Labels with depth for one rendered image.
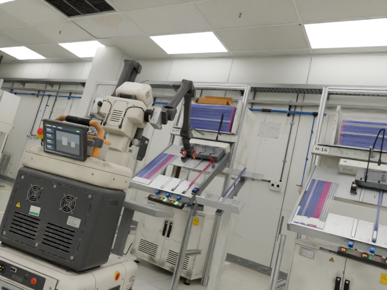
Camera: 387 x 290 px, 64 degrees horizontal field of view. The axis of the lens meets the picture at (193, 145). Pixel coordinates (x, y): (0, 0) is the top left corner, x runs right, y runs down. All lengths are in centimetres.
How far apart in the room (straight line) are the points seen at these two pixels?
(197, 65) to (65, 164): 404
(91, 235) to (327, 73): 376
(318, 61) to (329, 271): 301
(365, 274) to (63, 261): 183
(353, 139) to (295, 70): 223
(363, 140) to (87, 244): 204
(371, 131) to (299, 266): 113
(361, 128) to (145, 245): 210
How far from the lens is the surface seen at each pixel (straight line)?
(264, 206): 427
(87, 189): 157
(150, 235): 303
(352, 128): 269
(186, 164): 288
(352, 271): 244
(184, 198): 249
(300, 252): 247
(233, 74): 500
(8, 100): 665
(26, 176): 181
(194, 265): 279
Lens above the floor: 77
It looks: 8 degrees up
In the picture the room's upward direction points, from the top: 14 degrees clockwise
